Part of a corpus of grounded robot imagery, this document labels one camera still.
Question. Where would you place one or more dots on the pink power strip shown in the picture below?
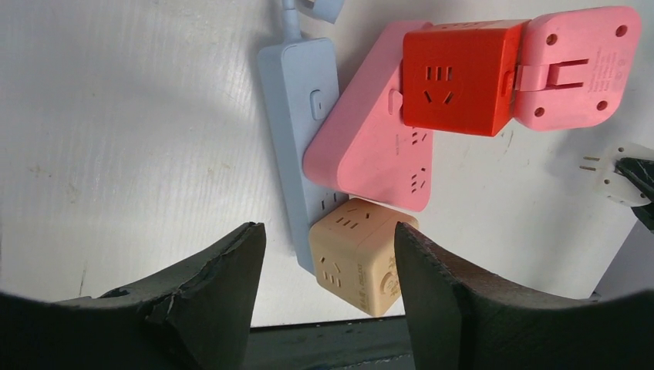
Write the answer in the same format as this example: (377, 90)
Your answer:
(364, 147)

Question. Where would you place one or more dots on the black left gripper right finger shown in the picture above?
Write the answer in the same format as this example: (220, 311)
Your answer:
(461, 316)

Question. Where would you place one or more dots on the light blue power strip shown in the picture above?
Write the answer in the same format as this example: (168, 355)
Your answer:
(300, 85)

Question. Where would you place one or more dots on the beige cube socket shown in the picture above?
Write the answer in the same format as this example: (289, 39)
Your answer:
(354, 257)

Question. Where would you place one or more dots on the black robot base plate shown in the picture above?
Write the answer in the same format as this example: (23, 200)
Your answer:
(373, 343)

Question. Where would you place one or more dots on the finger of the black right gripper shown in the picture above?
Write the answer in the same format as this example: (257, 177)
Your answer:
(639, 172)

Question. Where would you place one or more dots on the pink plug adapter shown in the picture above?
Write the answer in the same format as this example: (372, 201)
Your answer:
(574, 66)

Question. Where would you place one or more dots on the red cube socket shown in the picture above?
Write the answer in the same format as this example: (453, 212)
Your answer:
(459, 77)

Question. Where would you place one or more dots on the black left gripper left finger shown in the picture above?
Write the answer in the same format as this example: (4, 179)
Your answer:
(195, 314)

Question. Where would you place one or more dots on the white plug adapter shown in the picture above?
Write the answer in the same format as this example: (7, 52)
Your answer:
(609, 182)

